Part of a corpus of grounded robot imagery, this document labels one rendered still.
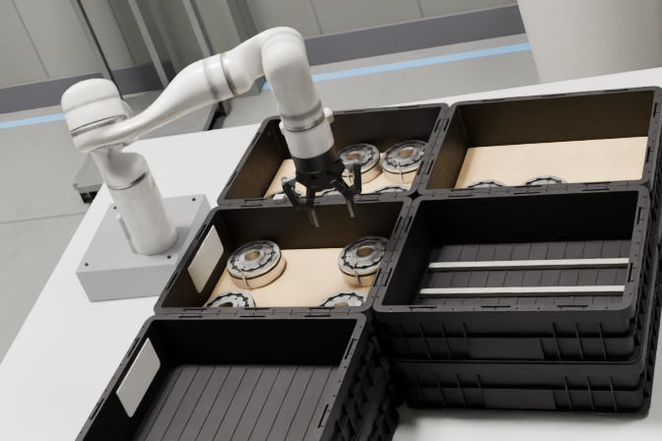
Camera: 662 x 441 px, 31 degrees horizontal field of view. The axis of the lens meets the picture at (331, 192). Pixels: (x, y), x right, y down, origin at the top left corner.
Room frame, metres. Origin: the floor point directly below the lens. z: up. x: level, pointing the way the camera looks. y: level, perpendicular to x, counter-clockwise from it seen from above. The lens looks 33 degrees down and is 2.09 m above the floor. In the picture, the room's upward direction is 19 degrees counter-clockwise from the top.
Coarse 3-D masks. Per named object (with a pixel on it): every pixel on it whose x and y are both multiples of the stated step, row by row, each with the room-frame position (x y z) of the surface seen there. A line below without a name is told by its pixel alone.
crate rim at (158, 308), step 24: (192, 240) 1.80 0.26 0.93; (384, 264) 1.55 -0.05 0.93; (168, 288) 1.68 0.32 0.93; (168, 312) 1.62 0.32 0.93; (192, 312) 1.60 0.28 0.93; (216, 312) 1.57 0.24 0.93; (240, 312) 1.55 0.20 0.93; (264, 312) 1.53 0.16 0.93; (288, 312) 1.51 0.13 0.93; (312, 312) 1.49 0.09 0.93; (336, 312) 1.47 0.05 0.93; (360, 312) 1.46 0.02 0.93
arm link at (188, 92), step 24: (192, 72) 1.67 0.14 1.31; (216, 72) 1.66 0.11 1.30; (168, 96) 1.67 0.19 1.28; (192, 96) 1.66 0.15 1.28; (216, 96) 1.66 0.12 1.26; (120, 120) 1.67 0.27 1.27; (144, 120) 1.66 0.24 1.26; (168, 120) 1.67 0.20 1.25; (96, 144) 1.65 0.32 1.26; (120, 144) 1.69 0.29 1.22
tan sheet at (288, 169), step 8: (288, 160) 2.13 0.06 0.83; (280, 168) 2.11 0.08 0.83; (288, 168) 2.10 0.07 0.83; (280, 176) 2.08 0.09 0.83; (288, 176) 2.07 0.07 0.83; (376, 176) 1.96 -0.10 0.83; (384, 176) 1.95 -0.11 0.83; (272, 184) 2.06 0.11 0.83; (280, 184) 2.05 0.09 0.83; (296, 184) 2.03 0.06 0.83; (368, 184) 1.95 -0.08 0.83; (376, 184) 1.94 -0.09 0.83; (384, 184) 1.93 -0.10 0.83; (400, 184) 1.91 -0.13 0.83; (408, 184) 1.90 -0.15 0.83; (272, 192) 2.03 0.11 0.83; (304, 192) 1.99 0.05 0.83; (368, 192) 1.92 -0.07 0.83
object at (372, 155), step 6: (360, 144) 2.05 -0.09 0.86; (366, 144) 2.04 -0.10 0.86; (342, 150) 2.05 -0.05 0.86; (348, 150) 2.05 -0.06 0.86; (366, 150) 2.02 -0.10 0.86; (372, 150) 2.01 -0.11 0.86; (342, 156) 2.03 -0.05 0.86; (366, 156) 2.00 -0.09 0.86; (372, 156) 2.00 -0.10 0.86; (378, 156) 1.99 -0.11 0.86; (360, 162) 1.98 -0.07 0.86; (366, 162) 1.98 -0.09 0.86; (372, 162) 1.97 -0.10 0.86; (366, 168) 1.96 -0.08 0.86; (342, 174) 1.97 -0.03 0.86
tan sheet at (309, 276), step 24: (288, 264) 1.78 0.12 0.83; (312, 264) 1.75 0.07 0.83; (336, 264) 1.73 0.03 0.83; (216, 288) 1.78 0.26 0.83; (240, 288) 1.75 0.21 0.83; (264, 288) 1.73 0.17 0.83; (288, 288) 1.71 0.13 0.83; (312, 288) 1.68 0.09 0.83; (336, 288) 1.66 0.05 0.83; (360, 288) 1.64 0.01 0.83
